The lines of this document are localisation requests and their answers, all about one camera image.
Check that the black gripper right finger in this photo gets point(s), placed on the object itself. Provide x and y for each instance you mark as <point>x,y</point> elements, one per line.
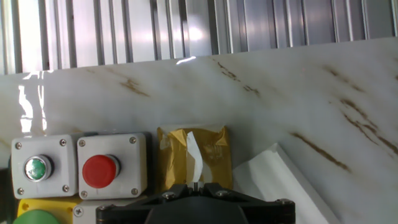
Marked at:
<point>270,214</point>

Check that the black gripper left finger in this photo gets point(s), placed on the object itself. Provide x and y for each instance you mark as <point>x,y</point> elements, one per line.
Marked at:
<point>124,214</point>

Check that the white napkin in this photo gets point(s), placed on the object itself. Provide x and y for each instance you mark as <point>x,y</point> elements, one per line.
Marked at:
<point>273,180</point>
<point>194,149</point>

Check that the folded white napkin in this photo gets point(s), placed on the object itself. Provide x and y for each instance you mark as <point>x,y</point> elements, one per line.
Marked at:
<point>273,180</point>

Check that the grey box red mushroom button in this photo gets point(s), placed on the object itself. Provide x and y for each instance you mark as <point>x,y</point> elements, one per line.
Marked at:
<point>99,171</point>

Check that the gold tissue pack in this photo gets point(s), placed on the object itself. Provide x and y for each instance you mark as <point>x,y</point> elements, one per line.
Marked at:
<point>217,155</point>

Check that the yellow box green mushroom button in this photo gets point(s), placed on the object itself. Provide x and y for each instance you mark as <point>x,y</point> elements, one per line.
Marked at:
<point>40,214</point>

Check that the grey box green button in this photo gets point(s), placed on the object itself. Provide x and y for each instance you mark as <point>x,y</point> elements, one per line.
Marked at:
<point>38,168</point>

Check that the marble pattern table mat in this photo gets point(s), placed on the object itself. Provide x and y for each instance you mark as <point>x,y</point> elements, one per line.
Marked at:
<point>280,93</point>

